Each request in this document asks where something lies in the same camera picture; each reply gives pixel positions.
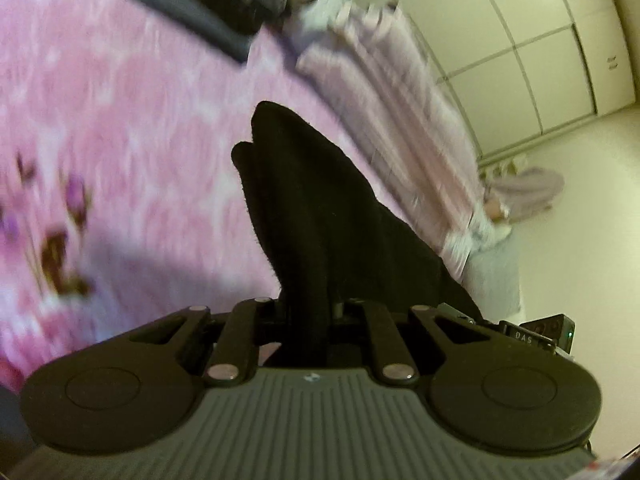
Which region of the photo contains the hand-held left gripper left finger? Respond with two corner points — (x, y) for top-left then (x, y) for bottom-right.
(127, 299), (275, 387)

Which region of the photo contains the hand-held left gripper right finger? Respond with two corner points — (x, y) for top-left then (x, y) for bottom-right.
(350, 300), (521, 386)

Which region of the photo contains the black sock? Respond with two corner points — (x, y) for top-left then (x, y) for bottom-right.
(231, 101), (484, 367)

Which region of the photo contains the grey checked pillow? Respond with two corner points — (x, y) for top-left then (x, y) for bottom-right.
(462, 237), (524, 324)

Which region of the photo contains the hanging lilac garment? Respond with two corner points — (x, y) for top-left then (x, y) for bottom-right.
(480, 166), (566, 224)

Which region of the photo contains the lilac striped quilt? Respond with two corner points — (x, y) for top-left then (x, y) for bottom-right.
(285, 0), (512, 282)

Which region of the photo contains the pink floral blanket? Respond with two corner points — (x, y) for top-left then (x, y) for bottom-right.
(0, 0), (417, 397)

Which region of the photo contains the cream wardrobe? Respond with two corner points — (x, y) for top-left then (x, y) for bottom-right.
(345, 0), (632, 167)

